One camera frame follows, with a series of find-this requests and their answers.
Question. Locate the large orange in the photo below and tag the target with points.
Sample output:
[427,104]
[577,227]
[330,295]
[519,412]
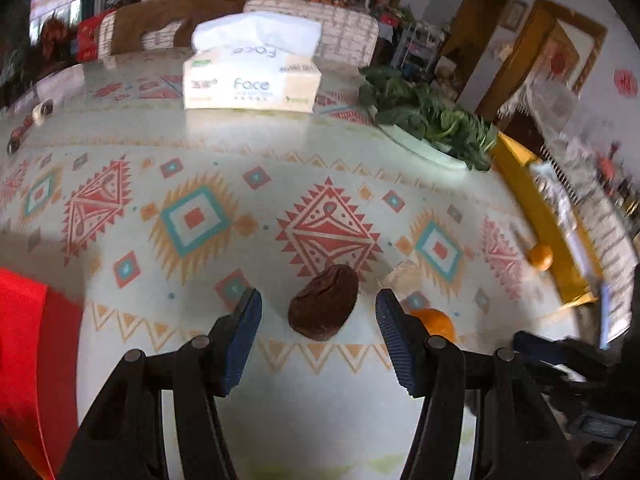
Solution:
[437,322]

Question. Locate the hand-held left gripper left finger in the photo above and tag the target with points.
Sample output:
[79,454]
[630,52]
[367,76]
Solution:
[240,345]

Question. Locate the lace covered sofa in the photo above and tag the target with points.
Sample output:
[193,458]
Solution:
[547,105]

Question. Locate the person's red garment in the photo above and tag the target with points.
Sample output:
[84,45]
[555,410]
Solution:
[35,360]

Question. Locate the pale green oval plate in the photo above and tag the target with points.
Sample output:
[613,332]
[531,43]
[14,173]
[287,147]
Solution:
[425,142]

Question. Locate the mandarin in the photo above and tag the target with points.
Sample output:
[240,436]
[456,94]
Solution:
[541,256]

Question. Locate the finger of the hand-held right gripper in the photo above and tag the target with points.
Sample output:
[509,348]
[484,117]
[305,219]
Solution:
[537,347]

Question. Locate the white patterned chair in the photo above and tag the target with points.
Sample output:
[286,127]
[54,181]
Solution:
[340,30]
[607,240]

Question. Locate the bowl of green vegetables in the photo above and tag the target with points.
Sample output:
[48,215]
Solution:
[425,107]

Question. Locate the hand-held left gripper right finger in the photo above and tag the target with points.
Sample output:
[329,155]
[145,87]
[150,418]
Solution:
[397,345]

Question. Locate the tissue box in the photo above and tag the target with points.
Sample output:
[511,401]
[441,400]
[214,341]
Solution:
[250,80]

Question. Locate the large red date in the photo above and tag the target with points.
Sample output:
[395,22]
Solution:
[325,305]

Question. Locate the yellow bench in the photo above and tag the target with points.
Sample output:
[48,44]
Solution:
[545,210]

